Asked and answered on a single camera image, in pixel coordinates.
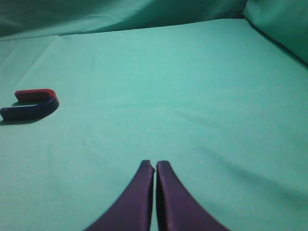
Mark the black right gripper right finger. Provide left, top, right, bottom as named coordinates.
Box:
left=156, top=160, right=227, bottom=231

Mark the red and blue horseshoe magnet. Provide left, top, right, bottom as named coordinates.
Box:
left=0, top=89, right=60, bottom=121

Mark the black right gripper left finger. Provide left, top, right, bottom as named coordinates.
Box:
left=86, top=160, right=154, bottom=231

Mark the green cloth backdrop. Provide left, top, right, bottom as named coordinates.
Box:
left=0, top=0, right=308, bottom=231

